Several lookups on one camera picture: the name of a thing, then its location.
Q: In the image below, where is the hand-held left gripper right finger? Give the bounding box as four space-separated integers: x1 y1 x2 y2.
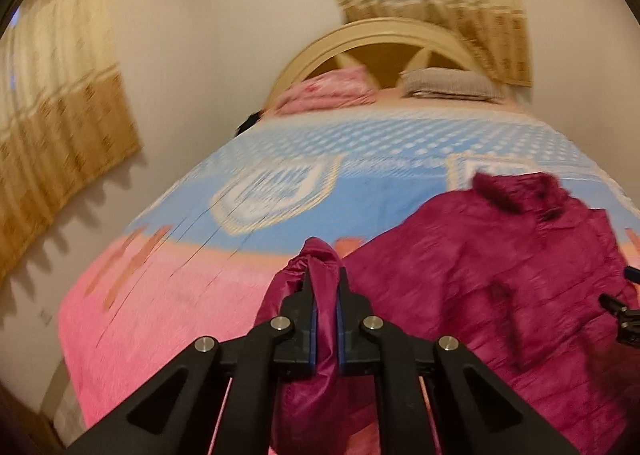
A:
337 265 583 455

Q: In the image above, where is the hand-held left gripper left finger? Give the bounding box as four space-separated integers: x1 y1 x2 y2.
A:
62 262 321 455

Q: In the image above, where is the magenta puffer jacket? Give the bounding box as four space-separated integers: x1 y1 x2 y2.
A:
255 172 640 455

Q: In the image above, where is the pink and blue printed blanket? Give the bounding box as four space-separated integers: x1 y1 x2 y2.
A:
57 105 640 455

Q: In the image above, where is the dark item beside bed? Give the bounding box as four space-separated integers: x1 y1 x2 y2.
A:
235 110 263 136

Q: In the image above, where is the pink pillow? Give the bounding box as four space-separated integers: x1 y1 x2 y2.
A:
274 66 378 116

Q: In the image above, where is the grey striped pillow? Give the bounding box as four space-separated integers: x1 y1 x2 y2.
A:
400 68 506 101

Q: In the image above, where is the cream arched bed headboard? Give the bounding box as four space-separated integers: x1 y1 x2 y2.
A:
267 18 501 106

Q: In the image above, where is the brown wooden furniture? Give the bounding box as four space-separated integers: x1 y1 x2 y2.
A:
0 382 66 455

